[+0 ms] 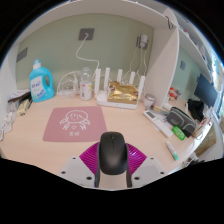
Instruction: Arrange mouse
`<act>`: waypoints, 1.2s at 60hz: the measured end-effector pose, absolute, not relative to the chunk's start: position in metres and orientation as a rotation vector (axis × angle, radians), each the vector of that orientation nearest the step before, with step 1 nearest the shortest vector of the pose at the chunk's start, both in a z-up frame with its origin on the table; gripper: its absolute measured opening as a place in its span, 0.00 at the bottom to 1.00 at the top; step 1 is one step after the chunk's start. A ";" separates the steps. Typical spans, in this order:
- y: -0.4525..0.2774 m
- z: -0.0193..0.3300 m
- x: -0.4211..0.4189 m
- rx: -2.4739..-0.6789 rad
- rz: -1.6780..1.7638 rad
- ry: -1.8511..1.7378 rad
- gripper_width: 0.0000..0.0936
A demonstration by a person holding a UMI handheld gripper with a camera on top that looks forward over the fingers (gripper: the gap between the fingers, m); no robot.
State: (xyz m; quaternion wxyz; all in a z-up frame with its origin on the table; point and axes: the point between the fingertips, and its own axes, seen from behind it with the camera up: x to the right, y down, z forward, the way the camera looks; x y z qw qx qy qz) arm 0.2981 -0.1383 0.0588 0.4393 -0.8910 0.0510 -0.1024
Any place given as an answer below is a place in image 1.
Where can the small red figure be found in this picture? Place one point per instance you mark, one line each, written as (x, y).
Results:
(172, 94)

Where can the grey wall socket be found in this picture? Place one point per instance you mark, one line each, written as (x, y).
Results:
(22, 55)
(86, 34)

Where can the clear plastic bags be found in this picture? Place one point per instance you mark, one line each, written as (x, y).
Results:
(6, 125)

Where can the white shelf unit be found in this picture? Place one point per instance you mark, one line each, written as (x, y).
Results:
(163, 66)

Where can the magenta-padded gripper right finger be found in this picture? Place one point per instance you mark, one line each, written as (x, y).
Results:
(150, 168)

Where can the white green tube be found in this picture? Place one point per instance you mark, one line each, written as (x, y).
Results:
(172, 150)

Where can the black computer mouse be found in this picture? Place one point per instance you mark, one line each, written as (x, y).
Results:
(113, 153)

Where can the clear plastic bottle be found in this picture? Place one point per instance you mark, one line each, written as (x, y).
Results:
(85, 88)

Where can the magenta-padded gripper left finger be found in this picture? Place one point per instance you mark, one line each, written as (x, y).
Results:
(76, 168)

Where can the white wall charger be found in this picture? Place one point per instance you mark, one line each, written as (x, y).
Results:
(143, 40)

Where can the black bag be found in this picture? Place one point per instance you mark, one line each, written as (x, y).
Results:
(196, 108)

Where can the stack of books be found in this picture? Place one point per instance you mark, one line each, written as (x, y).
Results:
(19, 95)

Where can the gold foil bag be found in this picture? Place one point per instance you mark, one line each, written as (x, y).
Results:
(122, 92)

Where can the pink printed mouse pad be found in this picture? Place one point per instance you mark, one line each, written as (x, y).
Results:
(73, 125)

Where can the black monitor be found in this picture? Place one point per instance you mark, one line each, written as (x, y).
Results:
(206, 90)

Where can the beige small box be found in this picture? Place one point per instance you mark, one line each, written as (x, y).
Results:
(23, 107)

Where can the small white jar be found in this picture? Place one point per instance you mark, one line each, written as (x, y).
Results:
(149, 101)

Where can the blue detergent bottle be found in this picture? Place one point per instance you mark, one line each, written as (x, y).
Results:
(39, 85)

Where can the grey pencil case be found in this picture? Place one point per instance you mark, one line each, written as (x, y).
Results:
(181, 120)

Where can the white router with antennas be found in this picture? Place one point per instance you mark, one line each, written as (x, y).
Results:
(101, 98)

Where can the white remote control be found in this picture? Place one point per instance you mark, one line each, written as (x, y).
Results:
(158, 124)

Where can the small green bottle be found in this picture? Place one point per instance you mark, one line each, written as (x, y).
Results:
(178, 133)

